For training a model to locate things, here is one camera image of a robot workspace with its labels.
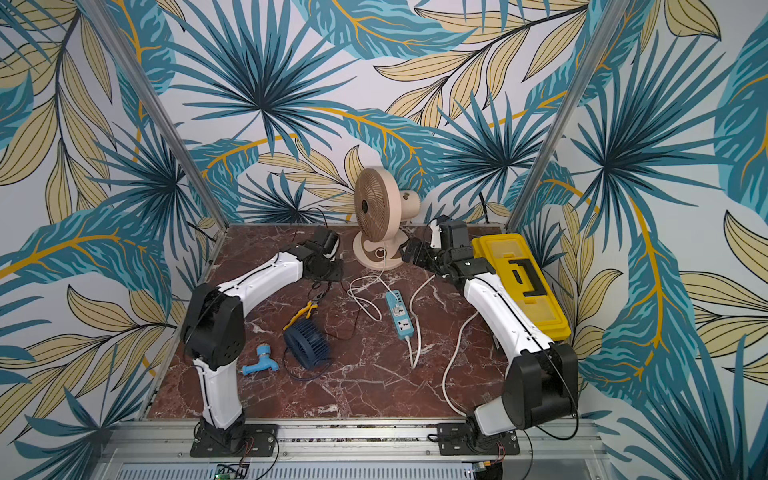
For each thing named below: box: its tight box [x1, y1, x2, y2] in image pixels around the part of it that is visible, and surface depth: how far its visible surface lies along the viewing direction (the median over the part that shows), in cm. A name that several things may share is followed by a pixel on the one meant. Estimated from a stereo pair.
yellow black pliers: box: [283, 292, 323, 331], surface depth 97 cm
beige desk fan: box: [352, 166, 421, 271], surface depth 97 cm
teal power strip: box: [385, 290, 415, 340], surface depth 94 cm
